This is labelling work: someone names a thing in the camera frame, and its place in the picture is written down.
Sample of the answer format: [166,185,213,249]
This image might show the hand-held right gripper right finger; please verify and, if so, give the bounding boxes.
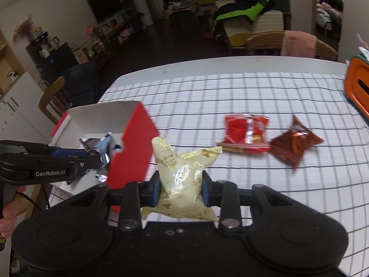
[201,171,279,234]

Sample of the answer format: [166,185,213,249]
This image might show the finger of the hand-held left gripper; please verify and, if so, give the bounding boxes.
[17,142,100,160]
[75,151,105,183]

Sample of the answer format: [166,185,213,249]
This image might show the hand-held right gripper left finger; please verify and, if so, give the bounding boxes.
[86,171,161,232]

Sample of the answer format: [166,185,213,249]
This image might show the silver foil snack packet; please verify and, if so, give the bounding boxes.
[79,133,122,183]

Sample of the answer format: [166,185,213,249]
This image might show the cream snack packet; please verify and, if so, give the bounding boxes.
[141,136,223,223]

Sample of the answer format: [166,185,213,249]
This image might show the red and white cardboard box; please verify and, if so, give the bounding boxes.
[51,101,161,213]

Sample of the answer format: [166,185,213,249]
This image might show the person's left hand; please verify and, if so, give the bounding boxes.
[0,186,30,238]

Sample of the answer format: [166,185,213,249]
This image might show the wooden chair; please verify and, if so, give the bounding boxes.
[39,75,72,125]
[246,30,338,62]

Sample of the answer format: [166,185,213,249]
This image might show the white cabinet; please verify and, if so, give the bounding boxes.
[0,69,55,145]

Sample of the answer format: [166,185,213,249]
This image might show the red snack packet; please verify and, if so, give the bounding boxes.
[217,114,271,154]

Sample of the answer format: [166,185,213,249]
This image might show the checked white tablecloth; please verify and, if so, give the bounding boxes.
[48,72,369,277]

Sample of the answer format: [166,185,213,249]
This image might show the brown snack packet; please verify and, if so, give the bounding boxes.
[270,115,325,169]

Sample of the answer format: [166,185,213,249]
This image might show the black television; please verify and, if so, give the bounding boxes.
[86,0,123,23]

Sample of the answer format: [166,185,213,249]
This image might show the beige sofa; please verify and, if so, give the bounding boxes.
[223,10,284,47]

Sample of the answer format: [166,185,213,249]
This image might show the pink cloth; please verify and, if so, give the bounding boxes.
[282,30,318,58]

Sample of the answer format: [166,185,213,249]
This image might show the orange tissue box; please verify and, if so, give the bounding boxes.
[344,46,369,121]

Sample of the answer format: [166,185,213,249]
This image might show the green black jacket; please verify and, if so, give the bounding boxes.
[212,0,277,39]

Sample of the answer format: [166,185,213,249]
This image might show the black cable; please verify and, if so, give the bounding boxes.
[17,183,52,210]

